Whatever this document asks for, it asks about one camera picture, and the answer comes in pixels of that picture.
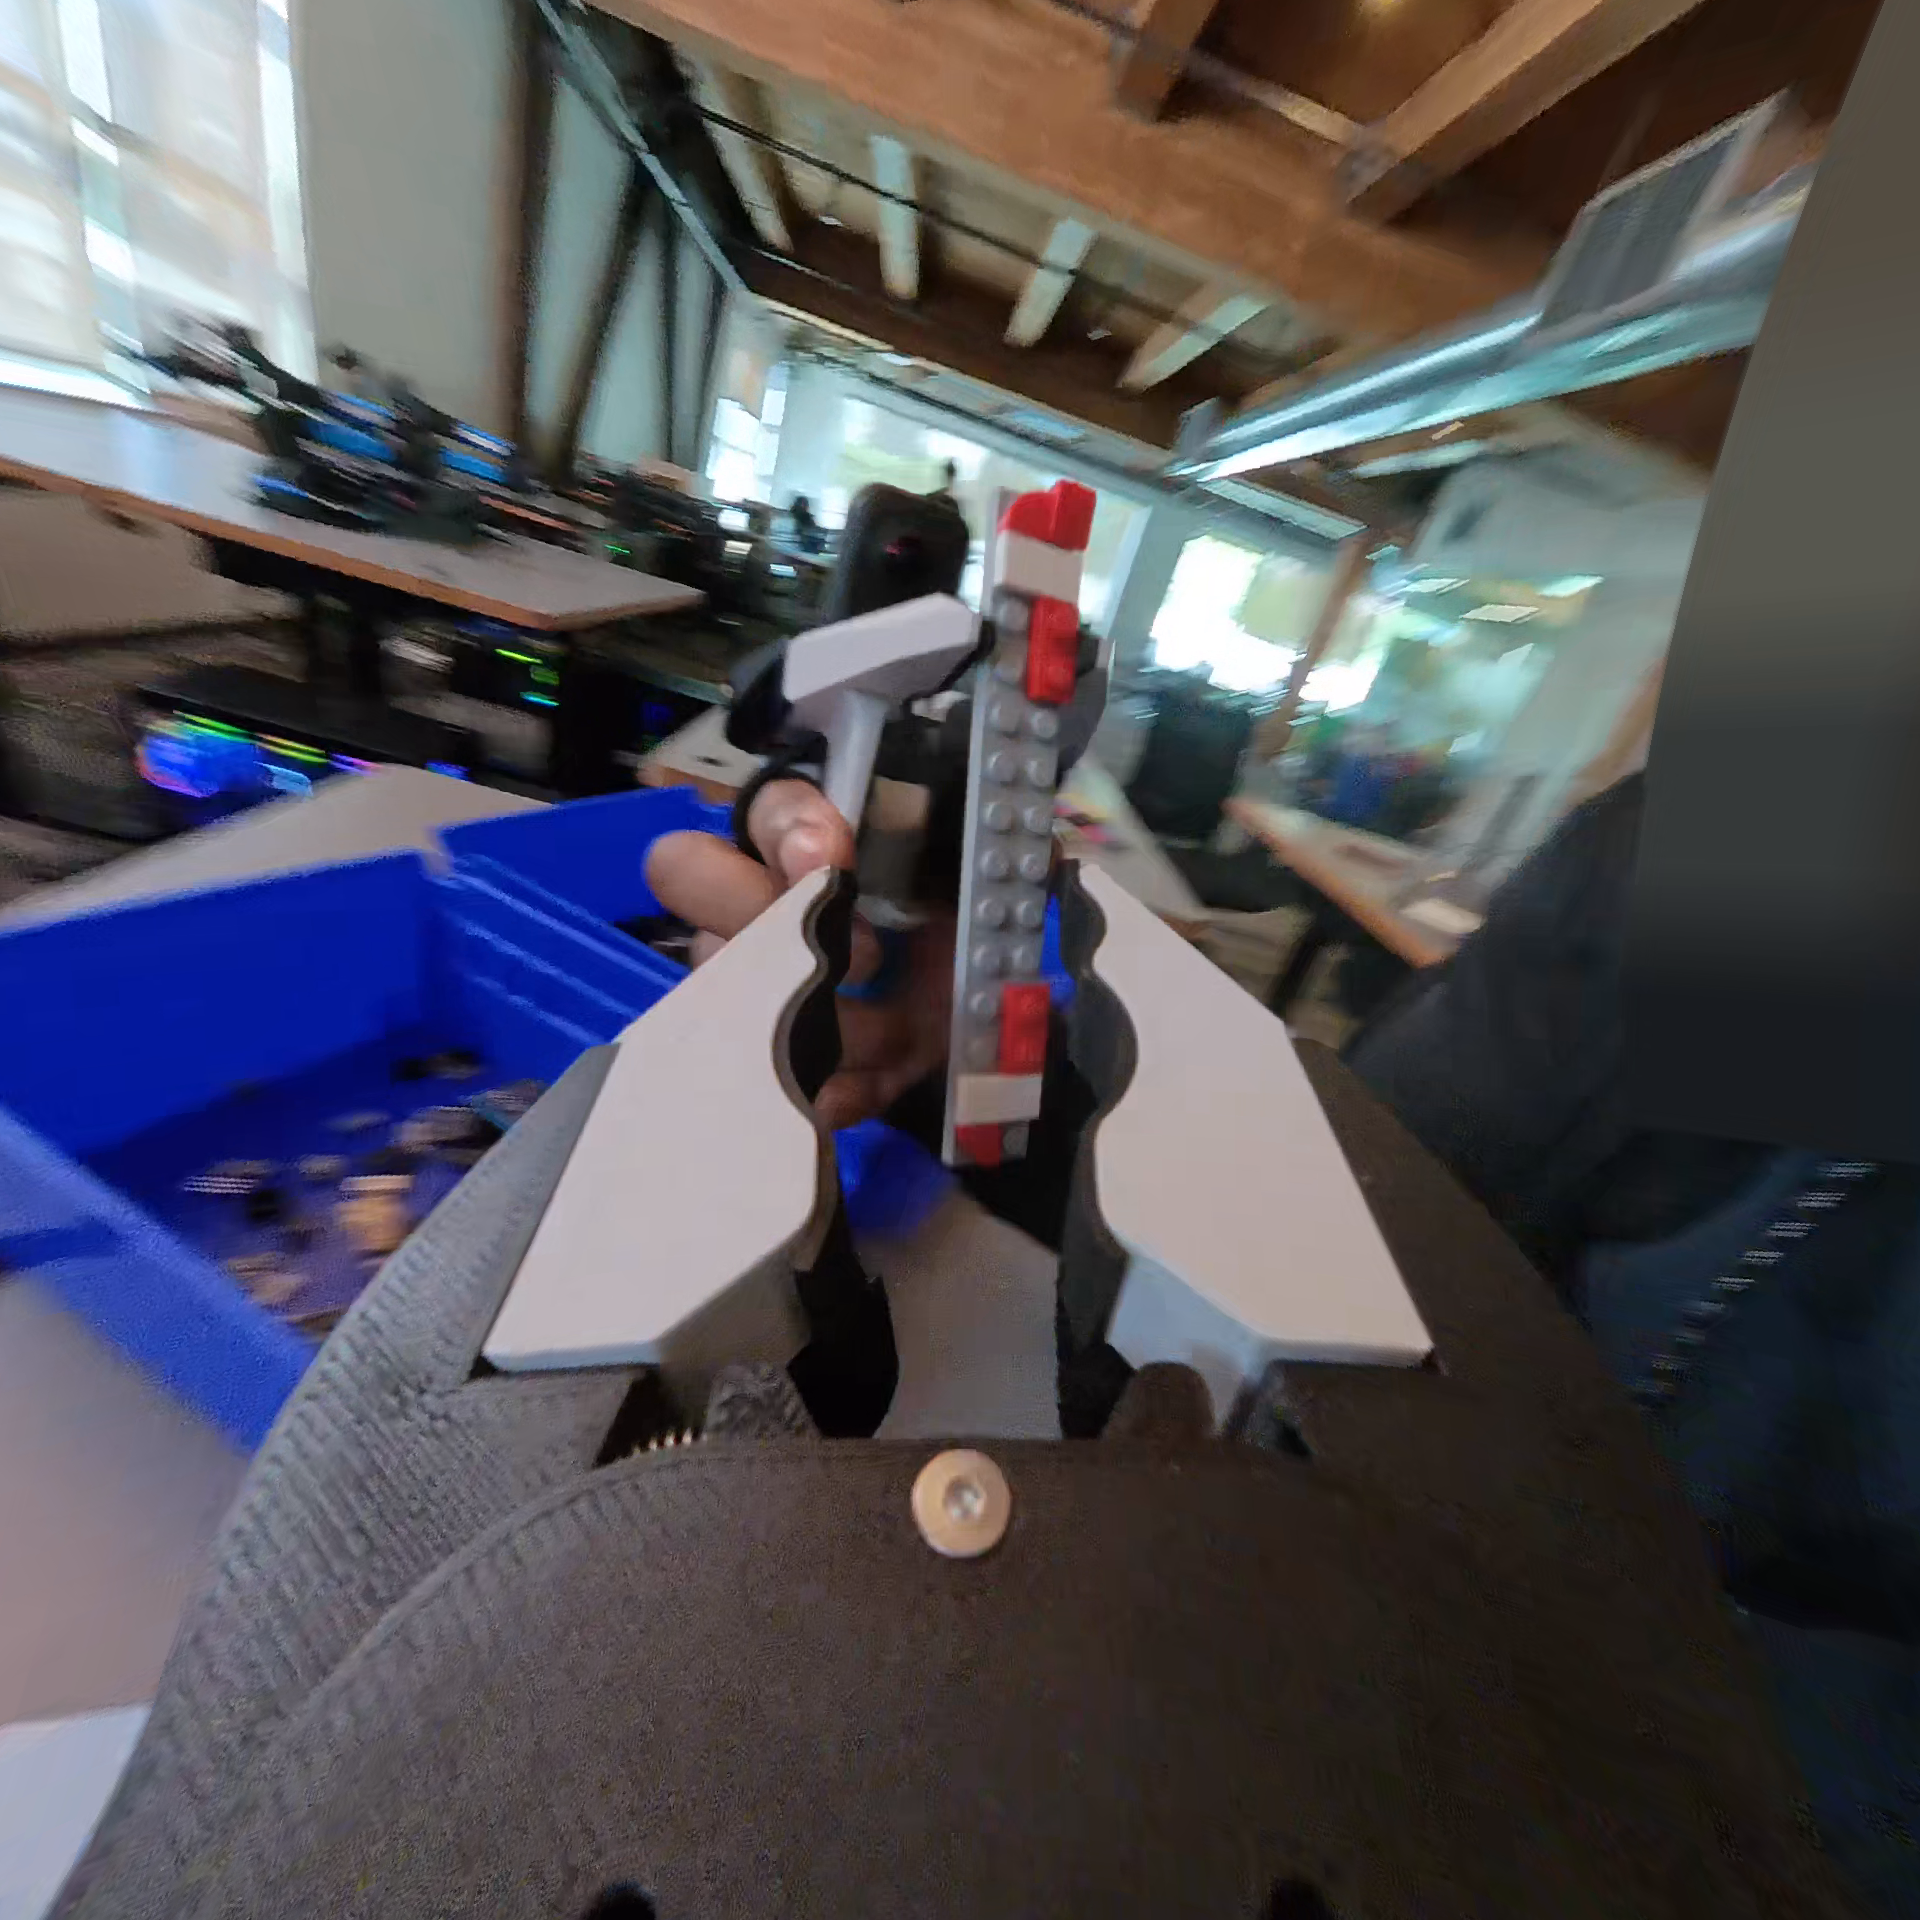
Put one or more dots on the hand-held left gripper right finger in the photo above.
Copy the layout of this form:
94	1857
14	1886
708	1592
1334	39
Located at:
1260	1184

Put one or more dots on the person's blue jeans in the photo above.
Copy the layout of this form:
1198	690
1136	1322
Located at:
1771	1320

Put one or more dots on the black computer tower colourful lights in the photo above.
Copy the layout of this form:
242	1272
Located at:
226	758

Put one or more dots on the grey red white brick assembly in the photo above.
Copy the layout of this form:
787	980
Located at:
1014	839

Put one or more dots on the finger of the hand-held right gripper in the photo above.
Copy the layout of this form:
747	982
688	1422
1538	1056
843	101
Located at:
878	646
1093	704

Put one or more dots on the pile of toy bricks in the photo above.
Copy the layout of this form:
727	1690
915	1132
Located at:
376	1200

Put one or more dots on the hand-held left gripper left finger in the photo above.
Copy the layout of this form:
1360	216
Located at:
676	1172

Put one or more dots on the silver air duct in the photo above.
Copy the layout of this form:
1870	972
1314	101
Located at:
1501	353

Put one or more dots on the blue plastic bin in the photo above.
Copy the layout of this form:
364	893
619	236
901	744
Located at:
226	961

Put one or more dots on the wooden workbench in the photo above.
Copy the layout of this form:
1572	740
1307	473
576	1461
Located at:
136	452

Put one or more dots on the wooden table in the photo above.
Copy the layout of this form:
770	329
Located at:
1350	869

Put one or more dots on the person's right hand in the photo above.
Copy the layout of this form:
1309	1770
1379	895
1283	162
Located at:
735	869

